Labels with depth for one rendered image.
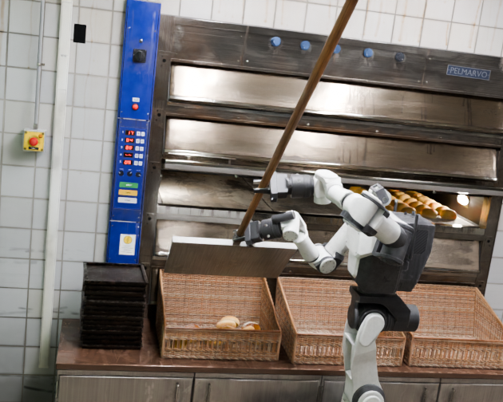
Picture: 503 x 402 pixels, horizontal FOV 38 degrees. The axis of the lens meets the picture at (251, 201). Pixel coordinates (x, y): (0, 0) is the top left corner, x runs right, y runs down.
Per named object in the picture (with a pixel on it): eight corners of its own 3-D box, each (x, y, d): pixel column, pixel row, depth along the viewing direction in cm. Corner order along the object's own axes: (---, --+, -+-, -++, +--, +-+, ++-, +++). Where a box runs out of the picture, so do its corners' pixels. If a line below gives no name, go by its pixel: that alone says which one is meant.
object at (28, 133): (23, 148, 346) (25, 127, 344) (45, 150, 348) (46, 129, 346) (21, 151, 339) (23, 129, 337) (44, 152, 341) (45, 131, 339)
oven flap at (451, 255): (153, 255, 369) (156, 216, 372) (476, 274, 408) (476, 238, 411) (154, 255, 365) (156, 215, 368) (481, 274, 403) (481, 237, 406)
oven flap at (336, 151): (163, 154, 359) (165, 114, 361) (494, 182, 397) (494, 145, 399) (164, 152, 355) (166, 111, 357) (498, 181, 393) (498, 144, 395)
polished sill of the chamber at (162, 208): (156, 210, 371) (156, 202, 370) (478, 232, 409) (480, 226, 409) (156, 213, 365) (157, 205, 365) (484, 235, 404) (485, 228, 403)
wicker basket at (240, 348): (152, 318, 378) (157, 267, 372) (259, 322, 390) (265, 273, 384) (159, 359, 332) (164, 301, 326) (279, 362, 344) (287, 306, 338)
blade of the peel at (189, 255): (297, 249, 323) (296, 243, 324) (172, 242, 312) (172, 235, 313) (277, 278, 354) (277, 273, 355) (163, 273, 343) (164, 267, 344)
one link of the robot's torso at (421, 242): (402, 278, 319) (415, 199, 312) (429, 306, 286) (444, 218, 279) (336, 274, 316) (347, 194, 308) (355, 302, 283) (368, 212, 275)
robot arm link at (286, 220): (277, 227, 313) (302, 222, 309) (275, 246, 306) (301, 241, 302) (267, 210, 306) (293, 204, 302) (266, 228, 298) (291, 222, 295)
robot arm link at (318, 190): (302, 205, 272) (332, 205, 273) (303, 178, 269) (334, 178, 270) (298, 196, 283) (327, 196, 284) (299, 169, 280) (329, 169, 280)
